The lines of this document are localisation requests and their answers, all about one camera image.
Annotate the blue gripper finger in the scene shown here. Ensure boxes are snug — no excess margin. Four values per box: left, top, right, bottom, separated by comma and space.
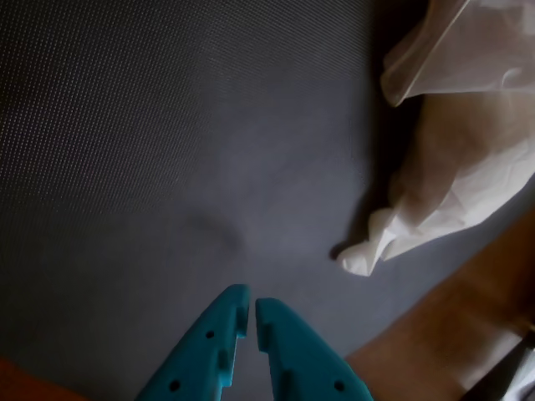
135, 283, 252, 401
254, 297, 372, 401

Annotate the grey rubber mat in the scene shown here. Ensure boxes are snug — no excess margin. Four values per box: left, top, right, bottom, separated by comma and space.
0, 0, 535, 401

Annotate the white latex glove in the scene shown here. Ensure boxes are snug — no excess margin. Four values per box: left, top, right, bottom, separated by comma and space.
332, 0, 535, 277

